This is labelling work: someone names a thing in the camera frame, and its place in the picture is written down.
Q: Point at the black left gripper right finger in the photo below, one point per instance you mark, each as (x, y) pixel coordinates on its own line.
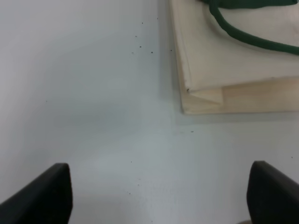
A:
(272, 197)

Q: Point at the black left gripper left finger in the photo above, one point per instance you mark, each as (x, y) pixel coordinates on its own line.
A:
(48, 199)

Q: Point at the white linen bag green handles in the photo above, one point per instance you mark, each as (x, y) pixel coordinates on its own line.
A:
(219, 74)

